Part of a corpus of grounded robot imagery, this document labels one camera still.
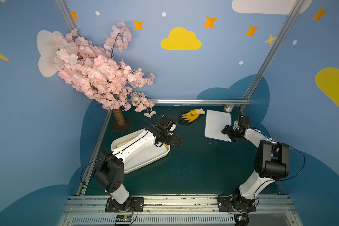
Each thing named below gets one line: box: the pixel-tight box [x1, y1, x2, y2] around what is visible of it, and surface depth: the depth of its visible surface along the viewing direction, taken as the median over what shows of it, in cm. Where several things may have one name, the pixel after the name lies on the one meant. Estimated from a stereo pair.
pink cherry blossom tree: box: [53, 21, 156, 127], surface depth 71 cm
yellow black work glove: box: [177, 108, 206, 125], surface depth 116 cm
